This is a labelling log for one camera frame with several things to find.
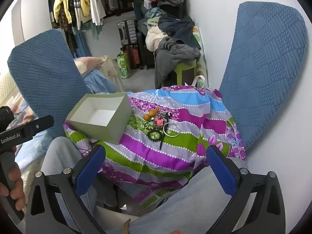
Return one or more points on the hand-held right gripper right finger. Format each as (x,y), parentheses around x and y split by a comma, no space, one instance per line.
(221,173)

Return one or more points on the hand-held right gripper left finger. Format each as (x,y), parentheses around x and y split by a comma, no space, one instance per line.
(90,168)

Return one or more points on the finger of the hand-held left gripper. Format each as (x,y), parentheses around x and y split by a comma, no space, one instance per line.
(39,125)

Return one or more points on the green cardboard box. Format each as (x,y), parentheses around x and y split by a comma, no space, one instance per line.
(117,124)

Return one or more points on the silver bangle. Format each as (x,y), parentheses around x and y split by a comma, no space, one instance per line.
(180,128)

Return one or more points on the black hair stick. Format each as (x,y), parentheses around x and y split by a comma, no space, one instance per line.
(162,140)

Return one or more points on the brown wooden gourd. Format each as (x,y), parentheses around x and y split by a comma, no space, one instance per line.
(147,117)

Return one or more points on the person's left hand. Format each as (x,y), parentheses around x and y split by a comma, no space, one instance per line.
(15,182)

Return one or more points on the pastel patterned bed sheet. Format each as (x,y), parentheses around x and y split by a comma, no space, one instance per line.
(26,151)

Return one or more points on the person's left leg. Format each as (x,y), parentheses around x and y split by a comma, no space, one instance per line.
(61,158)

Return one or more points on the person's leg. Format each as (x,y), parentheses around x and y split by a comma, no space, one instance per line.
(61,158)
(190,204)

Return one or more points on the person's right leg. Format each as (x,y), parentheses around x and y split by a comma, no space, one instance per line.
(190,204)

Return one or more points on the blue quilted cushion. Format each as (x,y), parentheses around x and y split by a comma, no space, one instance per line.
(43,78)
(263,65)

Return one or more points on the striped floral cloth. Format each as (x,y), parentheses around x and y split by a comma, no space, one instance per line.
(146,151)

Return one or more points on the light blue blanket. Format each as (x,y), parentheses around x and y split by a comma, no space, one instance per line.
(100,81)

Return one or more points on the pink pillow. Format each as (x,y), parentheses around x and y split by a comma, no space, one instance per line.
(87,63)

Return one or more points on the green printed bag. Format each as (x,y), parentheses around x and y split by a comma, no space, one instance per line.
(123,65)

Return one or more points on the white wardrobe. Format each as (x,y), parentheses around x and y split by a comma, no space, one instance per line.
(31,17)

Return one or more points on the green plastic stool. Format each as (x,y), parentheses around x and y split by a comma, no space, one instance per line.
(181,72)

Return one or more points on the red and black suitcase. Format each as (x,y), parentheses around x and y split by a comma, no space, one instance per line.
(132,57)

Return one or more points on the floral board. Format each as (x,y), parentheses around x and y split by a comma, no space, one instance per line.
(201,48)

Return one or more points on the yellow hoodie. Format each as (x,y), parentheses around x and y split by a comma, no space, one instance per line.
(61,0)

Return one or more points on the grey clothes pile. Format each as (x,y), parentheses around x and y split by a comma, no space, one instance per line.
(170,51)

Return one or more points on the white hanging shirt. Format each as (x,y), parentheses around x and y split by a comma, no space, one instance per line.
(96,4)

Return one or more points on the cream garment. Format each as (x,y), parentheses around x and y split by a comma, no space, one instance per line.
(152,37)

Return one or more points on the dark blue garment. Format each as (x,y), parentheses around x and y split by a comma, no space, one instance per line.
(175,26)

